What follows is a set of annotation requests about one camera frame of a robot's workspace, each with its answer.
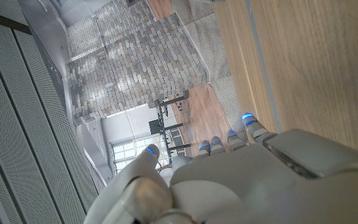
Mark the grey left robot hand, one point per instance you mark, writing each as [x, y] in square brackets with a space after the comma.
[259, 186]

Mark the printed office backdrop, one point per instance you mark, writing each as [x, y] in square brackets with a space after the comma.
[135, 62]

